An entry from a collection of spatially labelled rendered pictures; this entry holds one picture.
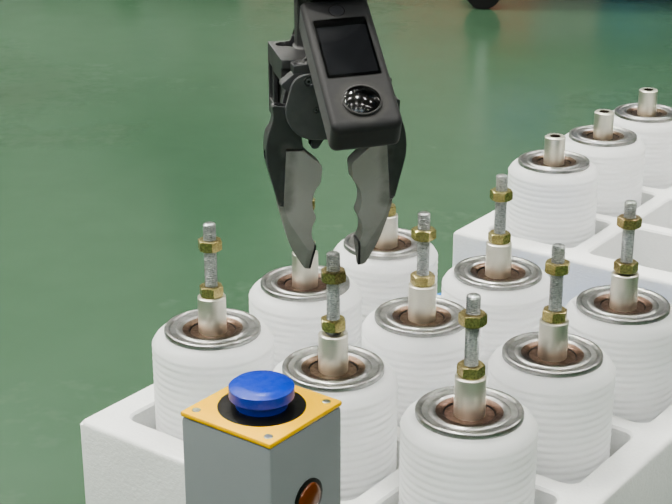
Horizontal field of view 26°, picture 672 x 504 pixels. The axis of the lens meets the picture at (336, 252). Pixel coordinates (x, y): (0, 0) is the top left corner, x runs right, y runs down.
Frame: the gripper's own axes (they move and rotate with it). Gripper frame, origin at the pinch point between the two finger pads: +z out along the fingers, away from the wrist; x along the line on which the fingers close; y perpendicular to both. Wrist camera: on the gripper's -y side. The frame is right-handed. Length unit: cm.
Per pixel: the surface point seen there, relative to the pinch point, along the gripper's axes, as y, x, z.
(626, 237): 7.0, -25.1, 3.4
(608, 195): 49, -41, 15
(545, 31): 215, -93, 35
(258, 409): -18.4, 8.5, 2.4
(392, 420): -2.3, -3.7, 12.7
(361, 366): 0.2, -2.0, 9.3
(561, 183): 41, -32, 10
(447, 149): 131, -46, 35
